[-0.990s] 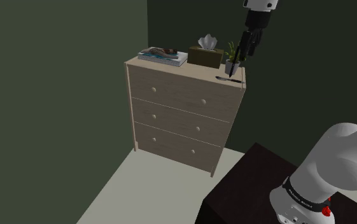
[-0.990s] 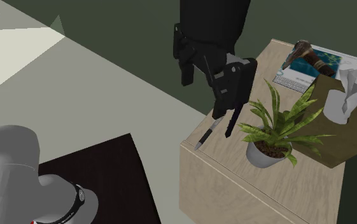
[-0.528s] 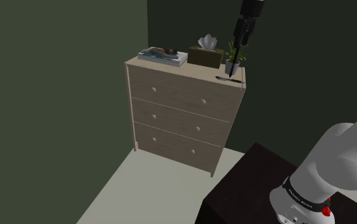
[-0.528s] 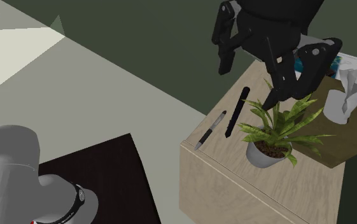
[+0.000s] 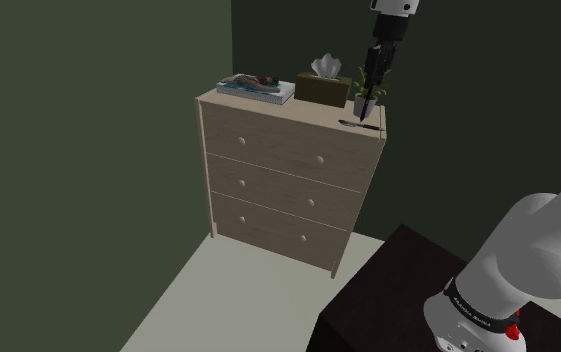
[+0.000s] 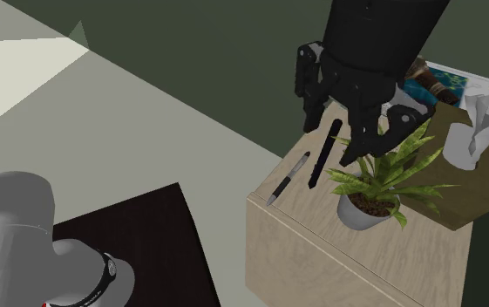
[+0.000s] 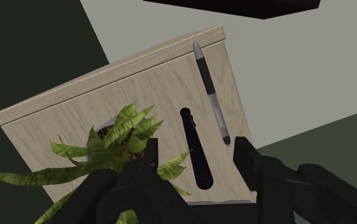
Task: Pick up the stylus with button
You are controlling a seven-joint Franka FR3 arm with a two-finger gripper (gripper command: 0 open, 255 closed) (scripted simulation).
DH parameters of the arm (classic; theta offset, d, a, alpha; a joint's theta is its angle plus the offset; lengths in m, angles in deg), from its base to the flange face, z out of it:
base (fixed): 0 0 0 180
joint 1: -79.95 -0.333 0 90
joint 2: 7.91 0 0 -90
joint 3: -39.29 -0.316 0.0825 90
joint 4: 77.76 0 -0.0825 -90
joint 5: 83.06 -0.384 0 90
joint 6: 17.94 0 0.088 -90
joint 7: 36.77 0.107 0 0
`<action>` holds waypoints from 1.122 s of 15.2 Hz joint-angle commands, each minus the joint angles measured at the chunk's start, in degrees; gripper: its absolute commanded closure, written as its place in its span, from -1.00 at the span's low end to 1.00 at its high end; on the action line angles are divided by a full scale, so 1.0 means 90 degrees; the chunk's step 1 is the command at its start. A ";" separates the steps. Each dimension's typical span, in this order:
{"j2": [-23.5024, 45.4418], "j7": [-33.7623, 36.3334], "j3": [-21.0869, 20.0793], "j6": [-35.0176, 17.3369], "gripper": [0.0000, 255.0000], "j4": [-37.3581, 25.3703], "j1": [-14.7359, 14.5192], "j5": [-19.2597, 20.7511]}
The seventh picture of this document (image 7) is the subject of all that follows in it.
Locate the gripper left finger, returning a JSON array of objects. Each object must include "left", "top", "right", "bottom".
[{"left": 48, "top": 137, "right": 188, "bottom": 224}]

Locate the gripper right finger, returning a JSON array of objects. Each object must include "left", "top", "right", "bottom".
[{"left": 232, "top": 136, "right": 357, "bottom": 224}]

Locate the green potted plant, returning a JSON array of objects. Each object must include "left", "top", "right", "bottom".
[{"left": 0, "top": 101, "right": 193, "bottom": 224}]

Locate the light wooden chest of drawers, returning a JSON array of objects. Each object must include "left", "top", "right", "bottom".
[{"left": 0, "top": 25, "right": 258, "bottom": 206}]

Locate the grey and black pen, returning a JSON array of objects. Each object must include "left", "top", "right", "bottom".
[{"left": 192, "top": 40, "right": 232, "bottom": 146}]

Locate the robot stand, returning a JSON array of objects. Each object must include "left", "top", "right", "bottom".
[{"left": 143, "top": 0, "right": 321, "bottom": 20}]

